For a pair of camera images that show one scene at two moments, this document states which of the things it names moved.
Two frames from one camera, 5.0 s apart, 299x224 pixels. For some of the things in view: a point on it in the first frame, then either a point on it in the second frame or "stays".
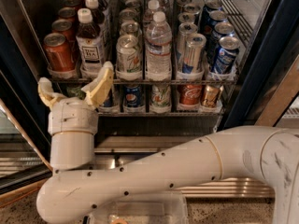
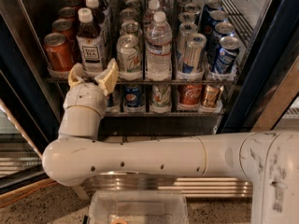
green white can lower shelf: (161, 101) stays
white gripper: (73, 117) to (85, 97)
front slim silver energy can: (194, 59) stays
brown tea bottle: (89, 45) stays
